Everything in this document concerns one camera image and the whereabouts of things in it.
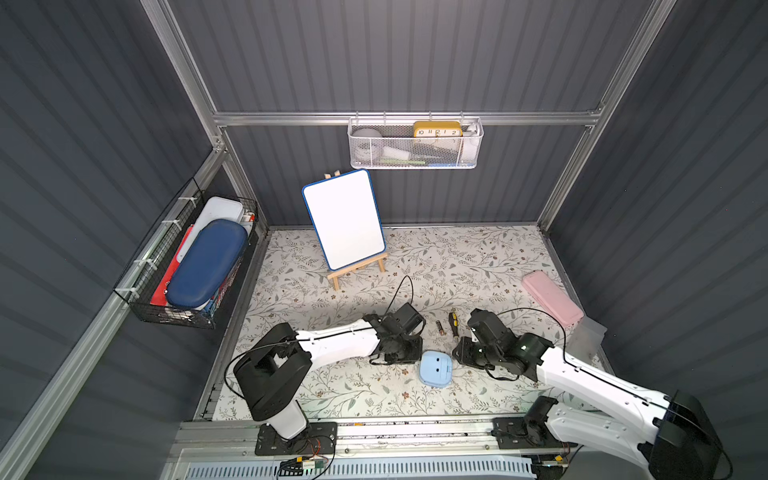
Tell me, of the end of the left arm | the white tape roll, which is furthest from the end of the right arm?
the white tape roll

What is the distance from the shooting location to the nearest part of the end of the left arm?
0.63 m

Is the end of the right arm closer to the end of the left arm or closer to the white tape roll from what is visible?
the end of the left arm
